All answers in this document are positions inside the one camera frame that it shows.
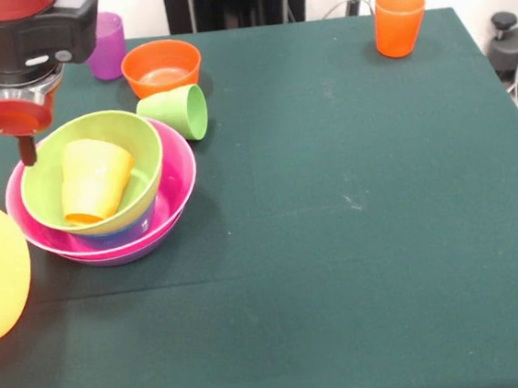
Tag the yellow-orange cup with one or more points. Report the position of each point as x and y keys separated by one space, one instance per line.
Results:
x=95 y=179

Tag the large pink bowl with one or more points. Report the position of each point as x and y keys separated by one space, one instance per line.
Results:
x=179 y=165

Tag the orange bowl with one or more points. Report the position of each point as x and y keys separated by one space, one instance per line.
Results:
x=157 y=58

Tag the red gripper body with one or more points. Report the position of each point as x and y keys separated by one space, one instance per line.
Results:
x=14 y=117

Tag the purple cup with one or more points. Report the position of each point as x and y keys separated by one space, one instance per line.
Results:
x=110 y=52

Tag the blue bowl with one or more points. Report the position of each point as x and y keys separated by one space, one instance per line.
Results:
x=120 y=236

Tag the orange cup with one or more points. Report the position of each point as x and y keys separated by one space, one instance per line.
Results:
x=399 y=26

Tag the purple bowl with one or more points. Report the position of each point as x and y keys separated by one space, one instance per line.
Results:
x=122 y=260

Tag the dark green tablecloth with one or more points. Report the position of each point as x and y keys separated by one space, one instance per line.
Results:
x=340 y=264

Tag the green cup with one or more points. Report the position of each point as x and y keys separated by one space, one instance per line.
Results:
x=167 y=111

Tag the green bowl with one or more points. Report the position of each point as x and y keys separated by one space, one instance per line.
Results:
x=142 y=141

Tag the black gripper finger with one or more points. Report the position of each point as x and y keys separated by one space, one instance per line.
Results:
x=28 y=151

